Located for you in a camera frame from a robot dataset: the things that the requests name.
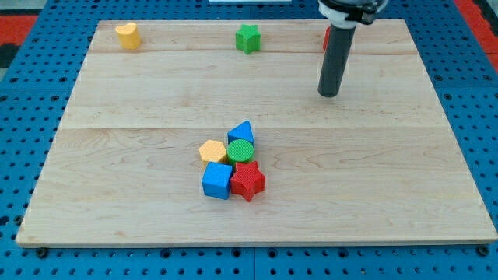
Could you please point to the green star block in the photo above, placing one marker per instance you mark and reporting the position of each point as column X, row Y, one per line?
column 248, row 38

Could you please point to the wooden board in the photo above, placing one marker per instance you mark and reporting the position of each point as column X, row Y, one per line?
column 376, row 165

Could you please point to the red block behind pusher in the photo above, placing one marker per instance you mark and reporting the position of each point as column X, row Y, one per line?
column 326, row 38

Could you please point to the blue cube block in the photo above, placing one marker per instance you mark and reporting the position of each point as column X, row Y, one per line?
column 216, row 180

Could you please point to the yellow heart block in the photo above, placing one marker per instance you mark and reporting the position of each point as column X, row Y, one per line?
column 128, row 36

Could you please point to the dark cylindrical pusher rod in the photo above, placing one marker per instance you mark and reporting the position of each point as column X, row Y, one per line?
column 335, row 58

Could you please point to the blue triangle block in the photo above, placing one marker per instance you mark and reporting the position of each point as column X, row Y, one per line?
column 241, row 131

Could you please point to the yellow hexagon block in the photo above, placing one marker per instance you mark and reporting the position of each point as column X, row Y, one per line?
column 213, row 151

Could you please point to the green cylinder block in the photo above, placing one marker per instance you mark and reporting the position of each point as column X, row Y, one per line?
column 240, row 151

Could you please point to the red star block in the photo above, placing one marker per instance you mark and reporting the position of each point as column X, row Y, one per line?
column 247, row 180

